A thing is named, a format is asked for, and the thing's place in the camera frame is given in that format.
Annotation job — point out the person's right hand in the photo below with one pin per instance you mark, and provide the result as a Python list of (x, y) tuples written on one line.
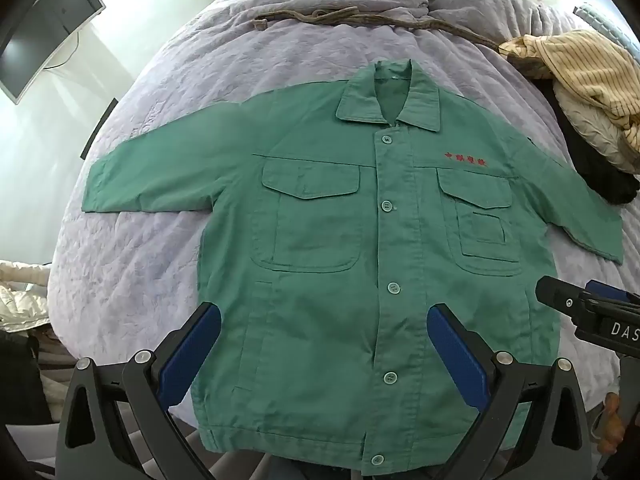
[(612, 425)]

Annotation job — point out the brown cloth belt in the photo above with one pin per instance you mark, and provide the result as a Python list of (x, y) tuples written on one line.
[(350, 17)]

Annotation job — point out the pale striped cloth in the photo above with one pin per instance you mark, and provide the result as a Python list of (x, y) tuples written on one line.
[(605, 25)]

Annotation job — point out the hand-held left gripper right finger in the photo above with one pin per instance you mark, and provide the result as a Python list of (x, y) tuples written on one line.
[(460, 360)]

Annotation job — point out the purple quilted blanket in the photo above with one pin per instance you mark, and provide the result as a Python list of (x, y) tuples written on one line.
[(175, 85)]

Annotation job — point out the grey striped bed sheet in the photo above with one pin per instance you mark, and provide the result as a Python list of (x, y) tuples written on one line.
[(240, 466)]

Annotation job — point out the green work jacket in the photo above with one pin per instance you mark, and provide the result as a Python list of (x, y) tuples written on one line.
[(325, 260)]

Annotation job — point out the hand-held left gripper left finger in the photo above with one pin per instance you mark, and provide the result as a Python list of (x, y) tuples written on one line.
[(192, 355)]

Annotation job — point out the cream padded jacket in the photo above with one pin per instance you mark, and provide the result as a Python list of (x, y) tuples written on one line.
[(20, 300)]

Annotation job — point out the black narrow object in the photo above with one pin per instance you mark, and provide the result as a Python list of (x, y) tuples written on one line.
[(102, 127)]

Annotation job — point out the dark cloth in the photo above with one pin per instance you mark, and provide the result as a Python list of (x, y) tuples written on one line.
[(20, 380)]

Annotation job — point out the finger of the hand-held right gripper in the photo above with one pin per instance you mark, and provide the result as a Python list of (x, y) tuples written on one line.
[(557, 294), (607, 291)]

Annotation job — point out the black cloth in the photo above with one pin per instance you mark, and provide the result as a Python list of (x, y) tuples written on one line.
[(595, 170)]

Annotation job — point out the wall television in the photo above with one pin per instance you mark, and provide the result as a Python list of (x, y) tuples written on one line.
[(45, 35)]

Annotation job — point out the yellow striped cloth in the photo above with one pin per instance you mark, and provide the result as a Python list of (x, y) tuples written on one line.
[(585, 60)]

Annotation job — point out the cream quilted cloth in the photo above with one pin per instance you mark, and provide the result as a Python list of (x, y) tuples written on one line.
[(590, 120)]

